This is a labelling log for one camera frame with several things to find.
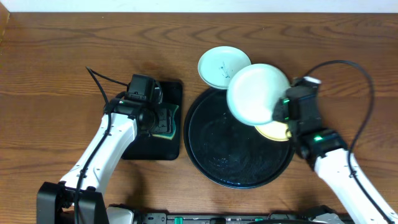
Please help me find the green scouring sponge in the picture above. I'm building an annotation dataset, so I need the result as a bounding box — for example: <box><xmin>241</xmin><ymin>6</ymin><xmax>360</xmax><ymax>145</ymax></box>
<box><xmin>153</xmin><ymin>103</ymin><xmax>179</xmax><ymax>140</ymax></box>

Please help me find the light blue plate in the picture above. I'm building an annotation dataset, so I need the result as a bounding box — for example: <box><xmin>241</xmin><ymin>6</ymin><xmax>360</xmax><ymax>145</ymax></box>
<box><xmin>198</xmin><ymin>46</ymin><xmax>251</xmax><ymax>90</ymax></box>
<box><xmin>226</xmin><ymin>63</ymin><xmax>290</xmax><ymax>126</ymax></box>

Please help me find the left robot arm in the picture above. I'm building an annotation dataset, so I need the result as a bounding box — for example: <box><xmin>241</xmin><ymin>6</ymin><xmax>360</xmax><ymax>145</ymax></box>
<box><xmin>36</xmin><ymin>97</ymin><xmax>180</xmax><ymax>223</ymax></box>

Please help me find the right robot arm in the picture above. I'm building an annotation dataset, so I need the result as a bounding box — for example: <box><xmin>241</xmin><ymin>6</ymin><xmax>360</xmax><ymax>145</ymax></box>
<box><xmin>271</xmin><ymin>95</ymin><xmax>397</xmax><ymax>223</ymax></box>

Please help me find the black rectangular tray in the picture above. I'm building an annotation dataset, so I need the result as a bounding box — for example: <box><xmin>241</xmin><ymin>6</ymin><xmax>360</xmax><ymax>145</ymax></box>
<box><xmin>121</xmin><ymin>82</ymin><xmax>183</xmax><ymax>161</ymax></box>

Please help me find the black round tray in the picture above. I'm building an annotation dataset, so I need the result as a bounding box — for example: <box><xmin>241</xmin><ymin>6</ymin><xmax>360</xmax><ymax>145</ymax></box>
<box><xmin>183</xmin><ymin>88</ymin><xmax>294</xmax><ymax>189</ymax></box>

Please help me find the yellow plate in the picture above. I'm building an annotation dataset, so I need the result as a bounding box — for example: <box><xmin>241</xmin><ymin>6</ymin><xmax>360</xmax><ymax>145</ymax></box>
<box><xmin>255</xmin><ymin>121</ymin><xmax>292</xmax><ymax>141</ymax></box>

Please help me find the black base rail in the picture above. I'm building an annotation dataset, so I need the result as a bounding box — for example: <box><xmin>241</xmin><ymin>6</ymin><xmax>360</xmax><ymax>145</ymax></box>
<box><xmin>107</xmin><ymin>204</ymin><xmax>354</xmax><ymax>224</ymax></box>

